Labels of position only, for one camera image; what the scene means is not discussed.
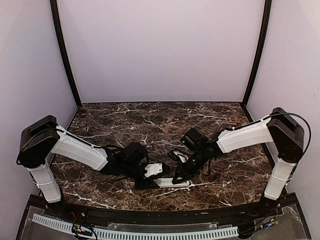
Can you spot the left black frame post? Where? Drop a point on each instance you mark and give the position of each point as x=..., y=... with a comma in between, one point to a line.
x=63, y=51

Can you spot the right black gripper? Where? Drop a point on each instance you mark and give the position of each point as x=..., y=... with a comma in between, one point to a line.
x=186, y=173

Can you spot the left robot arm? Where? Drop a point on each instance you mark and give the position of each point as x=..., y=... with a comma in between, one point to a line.
x=46, y=137

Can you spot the black frame post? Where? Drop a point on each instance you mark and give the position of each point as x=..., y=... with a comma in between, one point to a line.
x=258, y=53
x=63, y=51

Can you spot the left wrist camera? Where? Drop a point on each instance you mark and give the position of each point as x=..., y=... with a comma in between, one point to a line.
x=156, y=170

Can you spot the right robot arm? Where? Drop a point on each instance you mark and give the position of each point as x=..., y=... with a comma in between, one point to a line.
x=285, y=130

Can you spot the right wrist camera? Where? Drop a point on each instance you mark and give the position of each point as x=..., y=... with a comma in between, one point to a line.
x=178, y=156

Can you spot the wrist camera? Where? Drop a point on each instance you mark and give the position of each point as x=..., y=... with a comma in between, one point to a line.
x=156, y=170
x=178, y=156

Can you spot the black front rail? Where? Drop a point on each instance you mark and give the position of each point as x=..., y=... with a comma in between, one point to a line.
x=239, y=214

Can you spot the white slotted cable duct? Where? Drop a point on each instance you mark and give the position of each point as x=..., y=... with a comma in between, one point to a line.
x=118, y=231

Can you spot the right black frame post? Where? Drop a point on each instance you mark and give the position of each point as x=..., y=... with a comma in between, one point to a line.
x=258, y=53

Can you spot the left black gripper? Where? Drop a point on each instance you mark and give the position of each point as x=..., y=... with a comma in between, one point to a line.
x=147, y=184

